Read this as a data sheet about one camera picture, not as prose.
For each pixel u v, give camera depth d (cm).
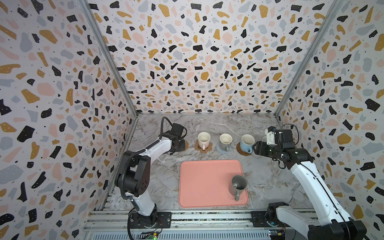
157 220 73
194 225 73
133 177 47
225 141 100
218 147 102
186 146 103
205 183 85
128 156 45
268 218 69
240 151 100
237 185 84
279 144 58
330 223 38
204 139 98
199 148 100
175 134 74
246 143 92
